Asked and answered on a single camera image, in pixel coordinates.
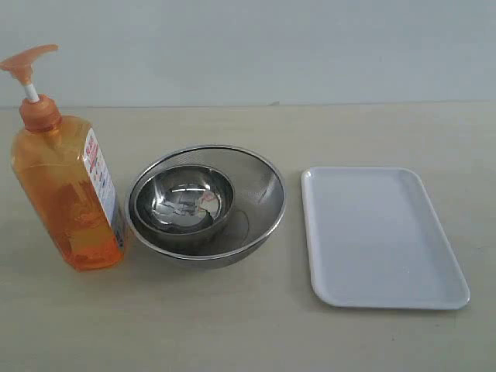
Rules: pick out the orange pump soap bottle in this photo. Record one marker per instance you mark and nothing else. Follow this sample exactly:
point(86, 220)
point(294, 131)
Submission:
point(59, 163)

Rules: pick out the steel mesh strainer bowl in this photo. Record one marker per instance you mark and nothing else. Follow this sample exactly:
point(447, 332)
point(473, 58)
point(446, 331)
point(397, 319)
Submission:
point(258, 209)

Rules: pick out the white rectangular plastic tray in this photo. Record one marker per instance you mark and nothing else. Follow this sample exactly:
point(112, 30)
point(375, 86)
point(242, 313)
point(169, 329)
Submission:
point(375, 241)

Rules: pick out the small stainless steel bowl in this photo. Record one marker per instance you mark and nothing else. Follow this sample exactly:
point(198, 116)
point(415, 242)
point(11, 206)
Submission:
point(183, 205)

